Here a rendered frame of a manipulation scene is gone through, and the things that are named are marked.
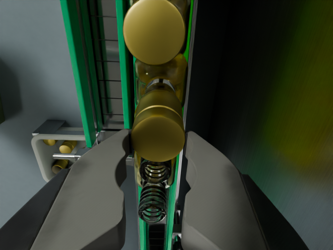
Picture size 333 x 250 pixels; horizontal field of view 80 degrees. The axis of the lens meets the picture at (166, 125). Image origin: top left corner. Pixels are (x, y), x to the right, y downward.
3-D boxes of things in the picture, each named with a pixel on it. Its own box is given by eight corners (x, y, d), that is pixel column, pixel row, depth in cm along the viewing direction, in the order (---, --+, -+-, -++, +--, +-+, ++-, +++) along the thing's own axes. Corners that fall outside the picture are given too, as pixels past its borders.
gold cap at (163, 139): (180, 131, 17) (184, 164, 13) (138, 129, 17) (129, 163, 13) (183, 90, 15) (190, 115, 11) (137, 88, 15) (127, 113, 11)
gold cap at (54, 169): (66, 171, 61) (72, 162, 65) (58, 163, 59) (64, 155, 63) (57, 175, 62) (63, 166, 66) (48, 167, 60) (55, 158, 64)
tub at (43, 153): (125, 167, 68) (120, 186, 60) (58, 165, 67) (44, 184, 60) (122, 122, 59) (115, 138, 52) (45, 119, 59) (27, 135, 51)
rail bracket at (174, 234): (193, 211, 61) (199, 258, 49) (170, 210, 61) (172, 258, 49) (194, 202, 59) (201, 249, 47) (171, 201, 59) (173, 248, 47)
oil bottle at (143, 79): (176, 69, 40) (186, 120, 21) (147, 68, 39) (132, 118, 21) (178, 38, 37) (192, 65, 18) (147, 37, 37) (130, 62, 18)
